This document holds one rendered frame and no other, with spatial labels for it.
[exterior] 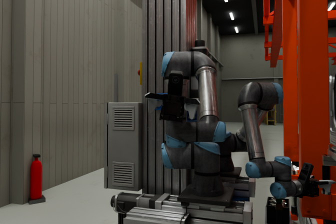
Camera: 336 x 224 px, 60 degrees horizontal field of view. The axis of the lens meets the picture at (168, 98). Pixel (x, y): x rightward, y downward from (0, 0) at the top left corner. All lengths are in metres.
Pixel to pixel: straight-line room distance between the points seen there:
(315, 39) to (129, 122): 1.25
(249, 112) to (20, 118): 3.11
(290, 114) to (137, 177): 2.70
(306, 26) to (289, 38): 1.96
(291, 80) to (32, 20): 3.37
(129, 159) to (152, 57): 0.56
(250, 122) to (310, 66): 0.70
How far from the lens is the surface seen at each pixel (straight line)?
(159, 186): 1.60
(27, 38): 4.13
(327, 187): 1.73
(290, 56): 3.98
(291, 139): 3.96
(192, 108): 0.83
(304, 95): 2.01
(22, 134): 4.04
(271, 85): 1.60
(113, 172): 1.64
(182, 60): 1.31
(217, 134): 1.06
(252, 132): 1.47
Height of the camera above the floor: 1.21
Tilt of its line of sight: 2 degrees up
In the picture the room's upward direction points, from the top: straight up
